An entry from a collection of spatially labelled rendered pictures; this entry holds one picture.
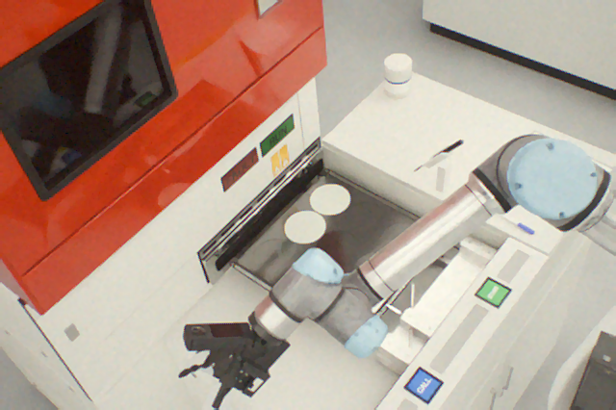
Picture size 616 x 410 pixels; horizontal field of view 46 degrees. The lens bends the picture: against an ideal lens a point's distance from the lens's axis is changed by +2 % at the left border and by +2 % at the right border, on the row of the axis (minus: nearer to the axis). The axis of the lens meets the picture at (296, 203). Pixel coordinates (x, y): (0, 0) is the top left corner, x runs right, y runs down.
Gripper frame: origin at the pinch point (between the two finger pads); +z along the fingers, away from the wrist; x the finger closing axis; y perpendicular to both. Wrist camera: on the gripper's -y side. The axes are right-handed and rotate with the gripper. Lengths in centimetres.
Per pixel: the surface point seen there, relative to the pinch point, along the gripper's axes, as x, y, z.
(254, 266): 43, 20, -15
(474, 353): 1, 45, -37
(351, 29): 245, 99, -89
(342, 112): 195, 98, -55
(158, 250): 37.3, -4.2, -7.8
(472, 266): 25, 52, -48
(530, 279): 10, 52, -55
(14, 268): 12.0, -33.6, -2.1
